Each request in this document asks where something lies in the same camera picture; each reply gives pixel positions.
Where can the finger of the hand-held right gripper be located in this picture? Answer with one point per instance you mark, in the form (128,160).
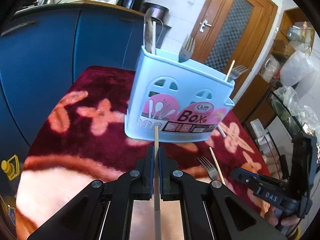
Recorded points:
(241,173)

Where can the wooden chopstick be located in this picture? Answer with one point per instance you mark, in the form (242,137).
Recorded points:
(156,140)
(229,71)
(216,163)

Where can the dark rice cooker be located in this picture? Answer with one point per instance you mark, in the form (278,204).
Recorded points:
(156,11)

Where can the white wall switch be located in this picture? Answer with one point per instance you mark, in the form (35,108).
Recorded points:
(191,1)

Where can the person's right hand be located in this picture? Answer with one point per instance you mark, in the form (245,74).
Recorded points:
(287,222)

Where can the white power strip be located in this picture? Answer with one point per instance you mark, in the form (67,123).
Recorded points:
(258,130)

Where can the large steel fork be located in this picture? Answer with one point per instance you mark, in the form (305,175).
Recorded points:
(186,52)

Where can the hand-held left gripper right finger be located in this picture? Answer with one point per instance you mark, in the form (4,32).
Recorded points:
(162,170)

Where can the small steel fork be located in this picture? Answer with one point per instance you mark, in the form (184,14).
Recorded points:
(237,71)
(208,167)

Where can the wooden door with glass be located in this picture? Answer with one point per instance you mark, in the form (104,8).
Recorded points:
(220,17)

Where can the dark red floral blanket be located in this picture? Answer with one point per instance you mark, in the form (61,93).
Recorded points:
(87,142)

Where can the light blue utensil holder box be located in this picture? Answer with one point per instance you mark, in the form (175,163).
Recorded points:
(175,92)

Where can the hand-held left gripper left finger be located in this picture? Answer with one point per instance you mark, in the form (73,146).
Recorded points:
(149,170)

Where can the blue kitchen base cabinet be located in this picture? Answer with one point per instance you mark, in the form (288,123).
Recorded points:
(50,55)

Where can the wooden shelf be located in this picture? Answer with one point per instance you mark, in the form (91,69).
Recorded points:
(295,30)

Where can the steel knife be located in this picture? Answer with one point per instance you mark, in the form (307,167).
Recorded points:
(221,131)

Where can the translucent plastic bag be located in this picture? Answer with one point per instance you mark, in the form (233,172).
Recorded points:
(270,70)
(297,67)
(300,105)

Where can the yellow plastic object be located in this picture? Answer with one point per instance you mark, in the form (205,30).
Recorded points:
(10,166)

